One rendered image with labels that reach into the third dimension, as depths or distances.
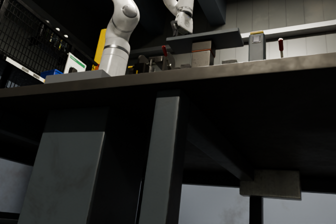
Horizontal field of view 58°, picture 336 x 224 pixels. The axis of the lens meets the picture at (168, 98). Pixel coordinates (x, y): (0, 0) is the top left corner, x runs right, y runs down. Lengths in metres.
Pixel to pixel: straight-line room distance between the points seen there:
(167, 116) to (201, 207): 2.60
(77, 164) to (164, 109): 0.40
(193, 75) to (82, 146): 0.50
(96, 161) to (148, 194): 0.30
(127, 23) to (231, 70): 0.74
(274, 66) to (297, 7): 3.34
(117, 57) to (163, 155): 0.65
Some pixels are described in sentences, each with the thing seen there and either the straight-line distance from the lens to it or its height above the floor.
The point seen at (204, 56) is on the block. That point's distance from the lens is 1.48.
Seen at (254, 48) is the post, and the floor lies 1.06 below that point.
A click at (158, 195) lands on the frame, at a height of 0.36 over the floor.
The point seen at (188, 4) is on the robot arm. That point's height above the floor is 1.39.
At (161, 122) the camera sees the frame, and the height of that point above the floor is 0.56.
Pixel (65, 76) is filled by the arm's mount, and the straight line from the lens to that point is 1.28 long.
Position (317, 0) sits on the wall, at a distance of 4.14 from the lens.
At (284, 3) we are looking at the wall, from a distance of 4.18.
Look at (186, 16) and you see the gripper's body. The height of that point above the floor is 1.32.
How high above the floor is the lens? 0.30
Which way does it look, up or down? 22 degrees up
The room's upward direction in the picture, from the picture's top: 7 degrees clockwise
